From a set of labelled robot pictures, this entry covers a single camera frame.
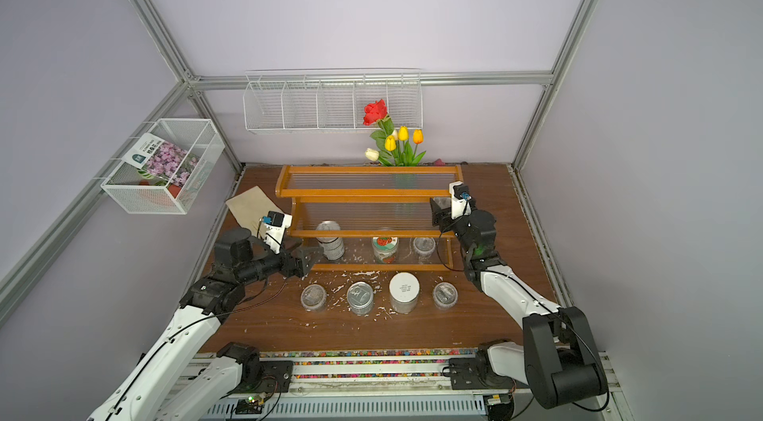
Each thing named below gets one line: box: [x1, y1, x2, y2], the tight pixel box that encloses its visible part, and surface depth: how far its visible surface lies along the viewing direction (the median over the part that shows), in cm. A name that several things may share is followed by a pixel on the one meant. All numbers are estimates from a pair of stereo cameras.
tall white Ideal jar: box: [388, 272, 421, 315], surface depth 81 cm
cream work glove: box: [225, 184, 284, 237], surface depth 111 cm
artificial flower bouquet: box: [362, 99, 427, 167], surface depth 90 cm
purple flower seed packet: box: [122, 132, 200, 188], surface depth 75 cm
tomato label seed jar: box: [371, 228, 400, 266], surface depth 90 cm
